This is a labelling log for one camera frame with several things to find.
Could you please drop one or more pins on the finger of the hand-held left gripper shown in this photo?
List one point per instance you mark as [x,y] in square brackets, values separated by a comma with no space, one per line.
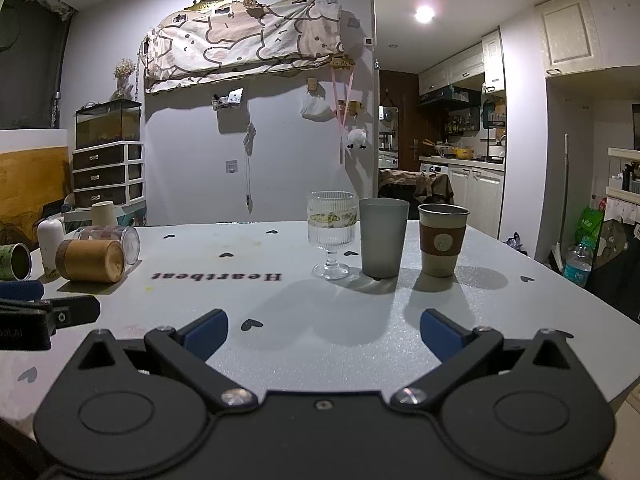
[75,312]
[20,290]

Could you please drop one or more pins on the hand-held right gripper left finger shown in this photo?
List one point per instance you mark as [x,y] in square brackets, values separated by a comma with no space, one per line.
[207,334]

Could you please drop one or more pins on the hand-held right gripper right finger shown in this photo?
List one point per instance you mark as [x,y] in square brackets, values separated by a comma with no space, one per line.
[440,334]

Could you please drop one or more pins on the brown bamboo cup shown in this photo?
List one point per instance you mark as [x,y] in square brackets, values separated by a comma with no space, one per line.
[85,260]

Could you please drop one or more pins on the green metal cup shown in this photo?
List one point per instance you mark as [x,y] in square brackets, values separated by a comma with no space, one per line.
[7,260]

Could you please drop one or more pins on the paper cup with brown sleeve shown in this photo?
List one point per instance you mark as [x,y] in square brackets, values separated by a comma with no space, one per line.
[442,260]

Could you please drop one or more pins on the clear glass cup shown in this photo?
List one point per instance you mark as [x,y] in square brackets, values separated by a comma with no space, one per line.
[127,240]

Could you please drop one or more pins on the beige cup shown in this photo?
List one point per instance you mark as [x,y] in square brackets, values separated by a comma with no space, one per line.
[104,212]

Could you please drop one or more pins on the grey plastic cup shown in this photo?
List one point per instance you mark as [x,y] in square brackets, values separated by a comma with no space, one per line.
[384,240]

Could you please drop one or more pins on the white plastic bottle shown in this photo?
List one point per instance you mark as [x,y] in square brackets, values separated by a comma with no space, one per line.
[50,240]

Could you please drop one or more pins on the grey heart print table mat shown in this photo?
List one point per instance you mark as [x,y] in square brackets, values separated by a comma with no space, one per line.
[310,310]

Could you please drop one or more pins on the yellow painted panel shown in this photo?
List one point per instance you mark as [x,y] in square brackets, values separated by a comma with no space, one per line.
[30,185]

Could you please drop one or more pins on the white base cabinets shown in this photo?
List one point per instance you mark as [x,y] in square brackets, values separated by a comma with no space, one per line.
[477,197]

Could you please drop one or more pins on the white drawer unit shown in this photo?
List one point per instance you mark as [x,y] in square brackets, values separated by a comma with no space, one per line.
[107,172]

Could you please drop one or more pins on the chair with brown cloth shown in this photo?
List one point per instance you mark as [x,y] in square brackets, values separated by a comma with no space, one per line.
[417,185]

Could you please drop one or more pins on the plastic water bottle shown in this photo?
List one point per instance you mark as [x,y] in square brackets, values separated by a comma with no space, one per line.
[577,265]

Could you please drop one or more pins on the ribbed glass goblet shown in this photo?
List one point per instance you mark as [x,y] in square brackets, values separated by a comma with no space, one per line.
[331,220]

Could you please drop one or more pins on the white washing machine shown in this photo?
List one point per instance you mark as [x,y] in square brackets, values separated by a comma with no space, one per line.
[434,168]

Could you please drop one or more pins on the yellow cooking pot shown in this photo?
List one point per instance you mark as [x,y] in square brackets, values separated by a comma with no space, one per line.
[462,152]

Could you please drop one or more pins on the green shopping bag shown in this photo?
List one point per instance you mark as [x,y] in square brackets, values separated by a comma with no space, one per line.
[590,225]

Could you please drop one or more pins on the glass fish tank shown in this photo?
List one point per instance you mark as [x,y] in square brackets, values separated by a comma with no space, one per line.
[107,125]

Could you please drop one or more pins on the mop pole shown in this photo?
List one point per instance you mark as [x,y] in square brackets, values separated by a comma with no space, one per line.
[566,195]

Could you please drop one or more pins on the black bag with cat print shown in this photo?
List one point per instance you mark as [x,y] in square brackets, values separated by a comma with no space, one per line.
[617,260]

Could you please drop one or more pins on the wooden door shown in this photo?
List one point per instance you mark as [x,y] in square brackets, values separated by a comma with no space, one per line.
[400,130]

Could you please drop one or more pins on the white plush toy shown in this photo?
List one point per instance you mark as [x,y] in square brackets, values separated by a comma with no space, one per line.
[357,136]

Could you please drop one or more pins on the dark curtain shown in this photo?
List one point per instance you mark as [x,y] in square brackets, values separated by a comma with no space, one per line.
[30,60]

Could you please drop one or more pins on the pink ribbon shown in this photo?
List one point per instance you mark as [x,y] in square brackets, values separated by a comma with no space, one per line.
[340,120]

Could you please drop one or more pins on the vase of dried flowers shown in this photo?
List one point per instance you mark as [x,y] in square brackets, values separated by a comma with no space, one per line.
[123,72]

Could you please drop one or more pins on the white plastic bag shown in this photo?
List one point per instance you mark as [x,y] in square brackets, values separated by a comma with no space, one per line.
[316,109]

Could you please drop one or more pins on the printed cartoon cloth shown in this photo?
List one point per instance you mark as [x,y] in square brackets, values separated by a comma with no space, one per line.
[240,40]

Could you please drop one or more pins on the round ceiling light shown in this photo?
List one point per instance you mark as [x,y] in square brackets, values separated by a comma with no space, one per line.
[424,13]

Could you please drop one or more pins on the white wall cabinets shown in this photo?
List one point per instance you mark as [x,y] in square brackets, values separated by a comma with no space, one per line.
[465,65]

